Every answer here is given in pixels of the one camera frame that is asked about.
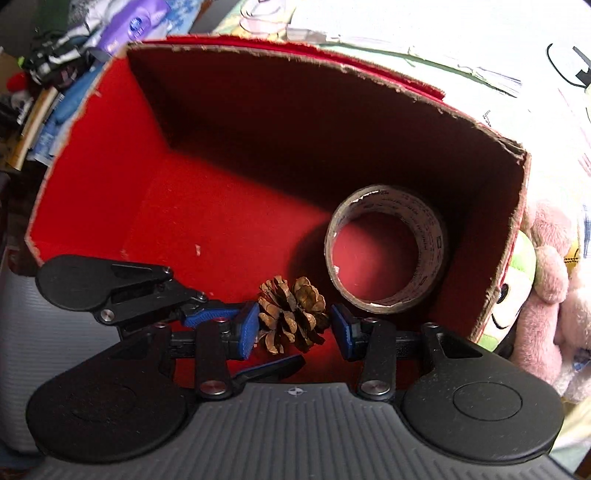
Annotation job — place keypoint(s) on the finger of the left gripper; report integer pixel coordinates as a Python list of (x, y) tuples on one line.
[(125, 295), (272, 372)]

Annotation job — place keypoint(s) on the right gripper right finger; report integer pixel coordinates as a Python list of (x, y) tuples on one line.
[(379, 344)]

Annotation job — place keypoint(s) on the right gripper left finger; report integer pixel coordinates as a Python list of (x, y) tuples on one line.
[(209, 335)]

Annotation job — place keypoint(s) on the brown pine cone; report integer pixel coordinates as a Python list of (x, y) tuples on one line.
[(290, 315)]

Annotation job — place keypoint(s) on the green face plush toy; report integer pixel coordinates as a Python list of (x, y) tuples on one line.
[(515, 289)]

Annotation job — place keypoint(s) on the red cardboard box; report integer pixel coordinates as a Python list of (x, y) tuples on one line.
[(224, 158)]

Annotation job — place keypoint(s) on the pink plush toy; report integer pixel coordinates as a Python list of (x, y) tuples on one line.
[(552, 340)]

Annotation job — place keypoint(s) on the pile of clothes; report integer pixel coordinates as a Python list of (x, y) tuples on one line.
[(63, 34)]

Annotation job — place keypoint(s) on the purple tissue pack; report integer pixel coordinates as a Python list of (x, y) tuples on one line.
[(132, 23)]

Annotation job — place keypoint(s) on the stack of printed papers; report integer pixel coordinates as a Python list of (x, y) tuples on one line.
[(421, 47)]

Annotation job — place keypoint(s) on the cartoon print bed sheet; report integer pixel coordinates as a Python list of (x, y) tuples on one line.
[(274, 20)]

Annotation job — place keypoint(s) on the black plug with cable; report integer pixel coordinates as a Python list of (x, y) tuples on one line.
[(571, 61)]

